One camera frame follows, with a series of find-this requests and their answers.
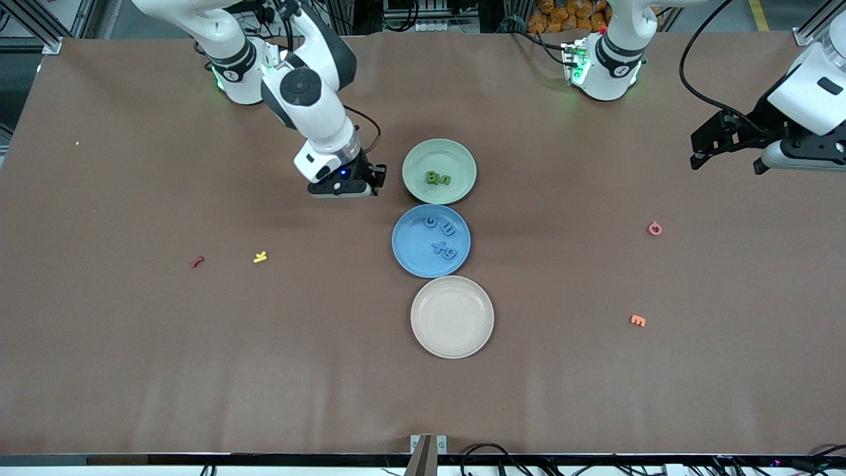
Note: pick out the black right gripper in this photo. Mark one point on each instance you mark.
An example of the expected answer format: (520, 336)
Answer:
(365, 170)

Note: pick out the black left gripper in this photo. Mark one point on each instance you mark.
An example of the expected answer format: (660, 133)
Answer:
(761, 123)

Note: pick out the green foam letter B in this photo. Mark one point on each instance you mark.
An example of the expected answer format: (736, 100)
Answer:
(432, 177)

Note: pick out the blue foam letter E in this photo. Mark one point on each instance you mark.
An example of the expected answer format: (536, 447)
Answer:
(448, 229)

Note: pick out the blue foam letter X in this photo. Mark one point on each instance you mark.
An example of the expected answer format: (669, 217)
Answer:
(439, 246)

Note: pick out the blue foam lowercase g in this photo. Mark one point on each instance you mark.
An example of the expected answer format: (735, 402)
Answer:
(451, 254)

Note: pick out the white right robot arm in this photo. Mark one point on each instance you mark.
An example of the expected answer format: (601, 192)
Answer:
(310, 99)

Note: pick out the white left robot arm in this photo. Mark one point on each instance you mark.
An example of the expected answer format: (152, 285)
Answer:
(611, 66)

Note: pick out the blue plate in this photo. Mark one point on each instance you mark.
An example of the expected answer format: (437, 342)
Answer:
(413, 248)

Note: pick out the pale green plate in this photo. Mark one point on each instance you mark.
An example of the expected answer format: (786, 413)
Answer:
(456, 162)

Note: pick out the red foam letter G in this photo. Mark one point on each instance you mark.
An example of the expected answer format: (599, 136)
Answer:
(654, 229)

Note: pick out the yellow foam letter K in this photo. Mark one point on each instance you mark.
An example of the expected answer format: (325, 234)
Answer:
(260, 256)

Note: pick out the beige plate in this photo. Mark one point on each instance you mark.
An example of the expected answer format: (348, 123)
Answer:
(452, 317)

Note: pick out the white power strip with plugs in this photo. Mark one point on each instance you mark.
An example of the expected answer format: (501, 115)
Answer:
(287, 14)

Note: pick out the pile of orange fruit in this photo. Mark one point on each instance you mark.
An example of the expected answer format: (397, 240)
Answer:
(562, 16)

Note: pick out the orange foam letter E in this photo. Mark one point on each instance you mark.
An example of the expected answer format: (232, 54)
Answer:
(638, 320)

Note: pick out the brown table cover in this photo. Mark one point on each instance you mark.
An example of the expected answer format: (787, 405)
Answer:
(132, 370)

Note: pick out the grey metal bracket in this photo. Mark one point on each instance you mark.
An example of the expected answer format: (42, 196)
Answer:
(441, 444)

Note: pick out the brown post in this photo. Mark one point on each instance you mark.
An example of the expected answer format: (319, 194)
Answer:
(423, 459)

